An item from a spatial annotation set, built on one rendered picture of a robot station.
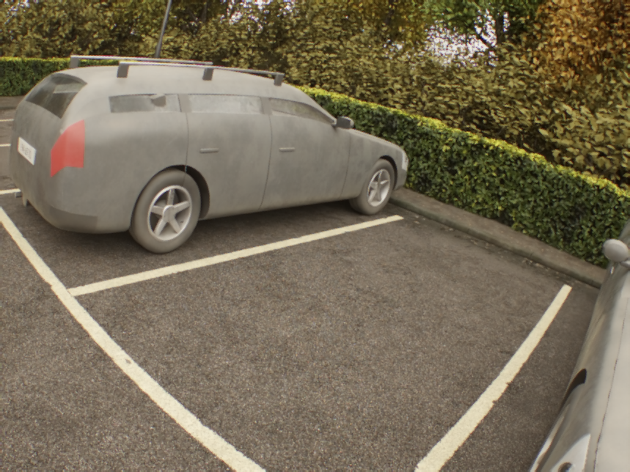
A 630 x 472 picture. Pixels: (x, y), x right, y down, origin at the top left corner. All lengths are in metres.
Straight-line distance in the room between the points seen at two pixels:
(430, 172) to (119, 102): 4.92
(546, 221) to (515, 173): 0.77
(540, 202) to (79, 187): 5.50
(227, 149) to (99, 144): 1.20
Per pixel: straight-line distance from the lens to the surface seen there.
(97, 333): 2.94
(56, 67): 13.16
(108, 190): 3.54
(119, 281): 3.54
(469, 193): 7.05
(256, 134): 4.31
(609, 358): 2.02
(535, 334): 4.17
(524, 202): 6.85
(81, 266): 3.73
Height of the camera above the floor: 1.59
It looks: 17 degrees down
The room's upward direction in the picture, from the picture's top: 12 degrees clockwise
